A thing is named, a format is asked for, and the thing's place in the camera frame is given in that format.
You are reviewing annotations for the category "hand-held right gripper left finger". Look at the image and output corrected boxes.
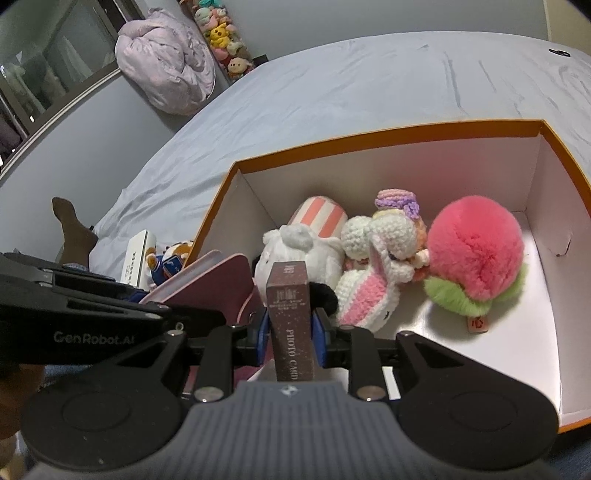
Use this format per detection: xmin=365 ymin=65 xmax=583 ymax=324
xmin=121 ymin=309 xmax=273 ymax=404

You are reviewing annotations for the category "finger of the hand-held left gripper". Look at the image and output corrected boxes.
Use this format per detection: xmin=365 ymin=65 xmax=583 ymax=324
xmin=0 ymin=251 xmax=116 ymax=284
xmin=0 ymin=270 xmax=174 ymax=319

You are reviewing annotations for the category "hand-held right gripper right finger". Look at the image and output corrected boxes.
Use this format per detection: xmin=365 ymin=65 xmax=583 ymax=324
xmin=311 ymin=309 xmax=467 ymax=402

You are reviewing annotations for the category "brown card box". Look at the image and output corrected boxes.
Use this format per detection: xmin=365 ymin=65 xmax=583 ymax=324
xmin=265 ymin=261 xmax=319 ymax=384

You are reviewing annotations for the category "white glasses case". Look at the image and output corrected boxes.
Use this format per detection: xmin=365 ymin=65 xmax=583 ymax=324
xmin=121 ymin=229 xmax=158 ymax=292

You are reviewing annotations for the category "pink case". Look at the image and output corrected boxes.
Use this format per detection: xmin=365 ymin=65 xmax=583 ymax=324
xmin=139 ymin=249 xmax=266 ymax=384

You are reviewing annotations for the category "pink peach plush toy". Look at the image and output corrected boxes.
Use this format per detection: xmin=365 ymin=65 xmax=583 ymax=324
xmin=424 ymin=195 xmax=528 ymax=333

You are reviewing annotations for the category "orange cardboard box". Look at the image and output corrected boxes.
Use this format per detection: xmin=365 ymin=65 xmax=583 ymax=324
xmin=182 ymin=119 xmax=591 ymax=435

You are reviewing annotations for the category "person's left hand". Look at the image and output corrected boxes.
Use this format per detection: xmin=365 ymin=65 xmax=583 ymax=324
xmin=0 ymin=364 xmax=44 ymax=437

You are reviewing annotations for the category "person's brown socked foot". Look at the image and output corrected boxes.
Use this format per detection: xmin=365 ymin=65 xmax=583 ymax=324
xmin=52 ymin=196 xmax=100 ymax=268

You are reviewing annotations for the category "pink white crocheted bunny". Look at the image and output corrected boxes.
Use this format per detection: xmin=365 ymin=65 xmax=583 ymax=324
xmin=333 ymin=235 xmax=416 ymax=329

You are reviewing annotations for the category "duck plush toy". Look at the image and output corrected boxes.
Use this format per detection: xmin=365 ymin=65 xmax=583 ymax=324
xmin=143 ymin=240 xmax=195 ymax=289

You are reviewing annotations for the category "white plush toy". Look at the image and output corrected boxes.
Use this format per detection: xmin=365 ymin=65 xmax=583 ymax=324
xmin=254 ymin=225 xmax=345 ymax=315

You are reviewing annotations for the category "cream crocheted doll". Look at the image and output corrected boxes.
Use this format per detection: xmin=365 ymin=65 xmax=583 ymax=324
xmin=341 ymin=188 xmax=430 ymax=282

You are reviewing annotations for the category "pink striped plush toy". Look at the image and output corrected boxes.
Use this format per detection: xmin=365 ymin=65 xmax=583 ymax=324
xmin=287 ymin=195 xmax=348 ymax=241

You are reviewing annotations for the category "glass-door cabinet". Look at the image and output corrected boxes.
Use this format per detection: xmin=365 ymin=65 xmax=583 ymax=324
xmin=0 ymin=0 xmax=139 ymax=171

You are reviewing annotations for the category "pink bundled quilt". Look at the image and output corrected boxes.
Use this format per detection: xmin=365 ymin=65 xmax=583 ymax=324
xmin=115 ymin=7 xmax=217 ymax=116

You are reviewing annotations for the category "light grey bed sheet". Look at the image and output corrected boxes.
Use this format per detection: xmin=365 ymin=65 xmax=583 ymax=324
xmin=90 ymin=31 xmax=591 ymax=259

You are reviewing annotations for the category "row of hanging plush toys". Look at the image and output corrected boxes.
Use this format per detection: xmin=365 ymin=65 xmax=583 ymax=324
xmin=191 ymin=0 xmax=257 ymax=79

